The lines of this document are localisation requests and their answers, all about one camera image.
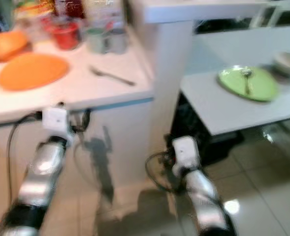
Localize white bowl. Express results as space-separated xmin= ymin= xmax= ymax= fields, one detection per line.
xmin=273 ymin=51 xmax=290 ymax=79

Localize pale green mug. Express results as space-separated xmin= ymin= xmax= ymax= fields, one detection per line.
xmin=85 ymin=27 xmax=110 ymax=55

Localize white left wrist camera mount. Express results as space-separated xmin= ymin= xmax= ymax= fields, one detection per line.
xmin=42 ymin=105 xmax=71 ymax=136

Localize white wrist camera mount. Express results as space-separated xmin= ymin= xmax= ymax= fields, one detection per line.
xmin=171 ymin=136 xmax=200 ymax=170
xmin=42 ymin=105 xmax=71 ymax=136

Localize grey dining table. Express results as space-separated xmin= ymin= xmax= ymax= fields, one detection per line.
xmin=179 ymin=24 xmax=290 ymax=137

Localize green plate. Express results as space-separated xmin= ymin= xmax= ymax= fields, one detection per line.
xmin=218 ymin=65 xmax=281 ymax=103

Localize orange plastic plate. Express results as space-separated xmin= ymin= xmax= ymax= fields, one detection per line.
xmin=0 ymin=53 xmax=69 ymax=92

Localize yellow green noodle packet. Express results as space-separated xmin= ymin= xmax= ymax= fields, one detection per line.
xmin=14 ymin=0 xmax=54 ymax=28

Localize silver metal fork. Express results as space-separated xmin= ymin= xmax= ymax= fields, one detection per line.
xmin=89 ymin=66 xmax=136 ymax=87

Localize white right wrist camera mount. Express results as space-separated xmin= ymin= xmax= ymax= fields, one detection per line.
xmin=171 ymin=136 xmax=200 ymax=170

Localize red instant noodle cup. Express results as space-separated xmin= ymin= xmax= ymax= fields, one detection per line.
xmin=45 ymin=19 xmax=81 ymax=51

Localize grey mug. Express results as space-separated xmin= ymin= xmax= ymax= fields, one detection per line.
xmin=107 ymin=29 xmax=128 ymax=55

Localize cream cracker bag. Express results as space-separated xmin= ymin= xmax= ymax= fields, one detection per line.
xmin=85 ymin=0 xmax=126 ymax=30

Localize dark red snack bag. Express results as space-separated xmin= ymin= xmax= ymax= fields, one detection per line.
xmin=54 ymin=0 xmax=86 ymax=20

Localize silver metal spoon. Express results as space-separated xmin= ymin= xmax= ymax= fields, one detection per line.
xmin=240 ymin=68 xmax=254 ymax=96

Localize orange plastic bowl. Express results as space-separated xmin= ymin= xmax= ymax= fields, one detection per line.
xmin=0 ymin=30 xmax=29 ymax=63

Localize white counter cabinet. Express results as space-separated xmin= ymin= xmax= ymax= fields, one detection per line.
xmin=0 ymin=20 xmax=155 ymax=185

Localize white raised counter ledge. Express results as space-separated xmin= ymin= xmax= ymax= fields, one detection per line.
xmin=125 ymin=0 xmax=271 ymax=182

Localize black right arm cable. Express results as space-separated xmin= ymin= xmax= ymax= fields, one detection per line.
xmin=145 ymin=150 xmax=176 ymax=193

